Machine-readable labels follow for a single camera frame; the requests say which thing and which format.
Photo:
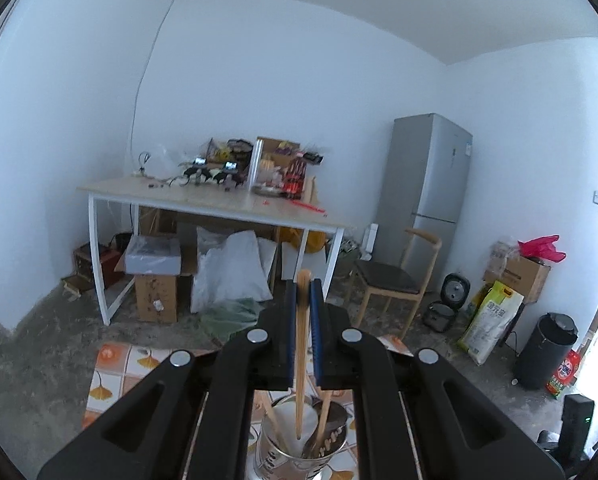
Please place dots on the red cooking oil bottles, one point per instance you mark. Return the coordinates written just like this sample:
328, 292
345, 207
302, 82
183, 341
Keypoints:
294, 180

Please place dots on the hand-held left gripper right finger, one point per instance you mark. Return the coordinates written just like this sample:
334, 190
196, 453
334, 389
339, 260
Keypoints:
316, 340

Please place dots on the yellow and white rice bag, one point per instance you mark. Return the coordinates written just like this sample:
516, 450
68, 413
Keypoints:
489, 325

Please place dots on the dark red wooden box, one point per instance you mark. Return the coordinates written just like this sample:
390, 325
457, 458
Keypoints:
91, 265

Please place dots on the grey refrigerator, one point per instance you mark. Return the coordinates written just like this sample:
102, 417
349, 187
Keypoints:
429, 170

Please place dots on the perforated steel utensil holder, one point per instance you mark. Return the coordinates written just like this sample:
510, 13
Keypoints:
279, 465

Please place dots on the black rice cooker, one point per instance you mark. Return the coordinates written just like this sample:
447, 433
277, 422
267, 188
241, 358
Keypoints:
444, 315

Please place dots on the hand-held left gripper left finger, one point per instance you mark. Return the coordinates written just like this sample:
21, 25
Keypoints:
292, 340

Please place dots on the wooden chair with dark seat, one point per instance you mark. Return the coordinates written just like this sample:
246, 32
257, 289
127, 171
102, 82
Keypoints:
386, 275

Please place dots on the yellow plastic bag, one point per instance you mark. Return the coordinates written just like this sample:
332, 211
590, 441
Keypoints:
314, 240

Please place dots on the wooden chopstick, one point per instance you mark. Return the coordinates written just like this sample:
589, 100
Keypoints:
303, 310
274, 420
323, 420

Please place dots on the clear plastic roll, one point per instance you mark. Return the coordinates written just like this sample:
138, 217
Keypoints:
255, 170

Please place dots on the black device with screen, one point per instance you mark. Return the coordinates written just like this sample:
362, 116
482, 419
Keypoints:
196, 172
229, 176

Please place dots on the white upright box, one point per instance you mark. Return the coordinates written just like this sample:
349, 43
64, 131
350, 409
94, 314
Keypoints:
371, 237

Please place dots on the black trash can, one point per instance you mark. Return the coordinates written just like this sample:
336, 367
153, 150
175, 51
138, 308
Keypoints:
544, 355

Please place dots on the white metal frame desk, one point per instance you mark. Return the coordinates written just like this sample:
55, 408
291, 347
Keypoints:
204, 200

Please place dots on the red plastic bag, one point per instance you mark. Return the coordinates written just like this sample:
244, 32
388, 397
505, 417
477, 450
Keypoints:
541, 249

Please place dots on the stained cardboard box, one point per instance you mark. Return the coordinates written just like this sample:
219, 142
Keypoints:
156, 295

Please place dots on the green cloth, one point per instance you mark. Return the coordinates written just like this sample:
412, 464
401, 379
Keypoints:
229, 320

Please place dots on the open cardboard box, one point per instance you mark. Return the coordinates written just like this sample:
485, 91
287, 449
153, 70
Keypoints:
524, 275

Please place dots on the white plastic spoon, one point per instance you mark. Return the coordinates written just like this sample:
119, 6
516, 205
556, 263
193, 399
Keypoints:
310, 425

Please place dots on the grey wrapped box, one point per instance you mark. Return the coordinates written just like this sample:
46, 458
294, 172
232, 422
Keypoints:
151, 255

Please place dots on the white plastic bag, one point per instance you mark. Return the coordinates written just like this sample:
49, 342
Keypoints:
229, 270

